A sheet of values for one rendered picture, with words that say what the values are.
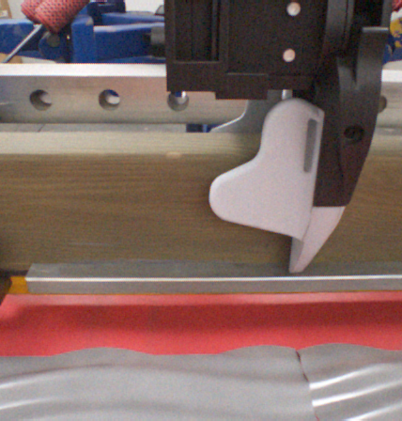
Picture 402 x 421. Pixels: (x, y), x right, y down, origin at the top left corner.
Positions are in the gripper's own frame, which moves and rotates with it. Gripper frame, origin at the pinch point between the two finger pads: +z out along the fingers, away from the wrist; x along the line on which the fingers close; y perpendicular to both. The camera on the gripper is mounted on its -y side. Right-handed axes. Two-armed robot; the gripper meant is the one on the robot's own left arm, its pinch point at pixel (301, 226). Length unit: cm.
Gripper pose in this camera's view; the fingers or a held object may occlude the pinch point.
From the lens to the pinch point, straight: 23.7
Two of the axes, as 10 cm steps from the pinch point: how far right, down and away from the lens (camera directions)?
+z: -0.1, 8.5, 5.2
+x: 0.4, 5.2, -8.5
